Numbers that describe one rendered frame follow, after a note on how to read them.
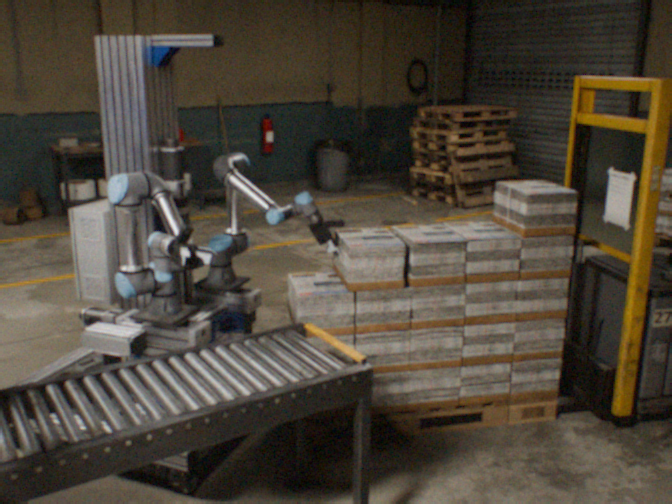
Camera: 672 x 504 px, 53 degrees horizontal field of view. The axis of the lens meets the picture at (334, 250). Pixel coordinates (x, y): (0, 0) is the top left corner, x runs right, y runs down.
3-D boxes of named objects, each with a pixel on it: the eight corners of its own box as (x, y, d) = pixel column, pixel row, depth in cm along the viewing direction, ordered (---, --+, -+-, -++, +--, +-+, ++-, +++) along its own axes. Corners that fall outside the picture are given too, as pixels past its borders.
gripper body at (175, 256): (198, 266, 261) (182, 259, 269) (200, 244, 259) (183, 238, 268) (181, 267, 255) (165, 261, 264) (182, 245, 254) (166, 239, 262)
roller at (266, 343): (266, 344, 292) (266, 333, 290) (324, 387, 253) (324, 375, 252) (255, 346, 289) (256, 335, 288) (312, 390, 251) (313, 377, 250)
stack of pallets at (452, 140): (466, 186, 1097) (471, 104, 1062) (513, 195, 1024) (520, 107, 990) (405, 195, 1020) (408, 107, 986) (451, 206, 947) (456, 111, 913)
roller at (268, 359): (254, 345, 288) (251, 335, 286) (310, 389, 250) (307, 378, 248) (243, 351, 286) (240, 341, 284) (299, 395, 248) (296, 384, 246)
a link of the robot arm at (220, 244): (204, 263, 350) (203, 238, 346) (219, 257, 361) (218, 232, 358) (224, 266, 345) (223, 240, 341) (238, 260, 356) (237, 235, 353)
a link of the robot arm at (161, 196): (158, 179, 304) (201, 273, 290) (135, 181, 297) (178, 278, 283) (166, 163, 296) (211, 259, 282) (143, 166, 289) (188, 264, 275)
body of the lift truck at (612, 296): (567, 372, 438) (580, 253, 417) (643, 365, 449) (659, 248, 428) (634, 426, 373) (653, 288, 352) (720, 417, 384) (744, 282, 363)
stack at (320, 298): (288, 411, 387) (286, 272, 365) (480, 393, 410) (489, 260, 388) (298, 448, 350) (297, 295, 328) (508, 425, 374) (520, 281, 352)
